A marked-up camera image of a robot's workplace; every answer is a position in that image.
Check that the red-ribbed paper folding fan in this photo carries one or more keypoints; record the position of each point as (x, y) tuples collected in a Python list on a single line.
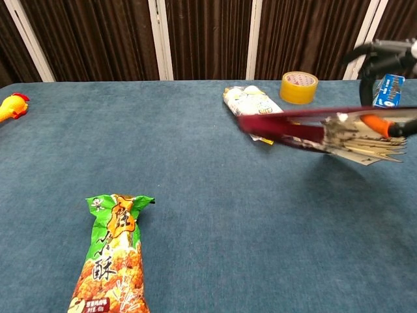
[(303, 128)]

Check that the white screen frame post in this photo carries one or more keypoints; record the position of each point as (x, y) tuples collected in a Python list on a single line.
[(160, 39), (29, 40), (366, 26), (254, 39)]

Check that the brown pleated screen panel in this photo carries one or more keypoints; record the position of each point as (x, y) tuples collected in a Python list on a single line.
[(208, 39), (397, 19), (309, 36), (94, 39), (11, 49)]

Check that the yellow packing tape roll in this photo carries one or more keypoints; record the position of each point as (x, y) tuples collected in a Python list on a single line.
[(299, 89)]

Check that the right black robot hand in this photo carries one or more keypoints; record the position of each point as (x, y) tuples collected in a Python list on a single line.
[(387, 62)]

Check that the white snack package yellow flap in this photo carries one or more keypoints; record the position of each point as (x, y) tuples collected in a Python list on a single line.
[(251, 101)]

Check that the yellow rubber chicken toy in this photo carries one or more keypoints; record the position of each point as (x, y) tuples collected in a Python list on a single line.
[(12, 107)]

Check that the blue fabric tablecloth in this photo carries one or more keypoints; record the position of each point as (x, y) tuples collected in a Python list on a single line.
[(195, 195)]

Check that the blue cardboard box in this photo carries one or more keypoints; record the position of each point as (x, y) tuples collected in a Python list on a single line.
[(389, 94)]

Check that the green orange snack bag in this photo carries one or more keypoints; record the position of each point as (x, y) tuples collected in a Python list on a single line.
[(112, 261)]

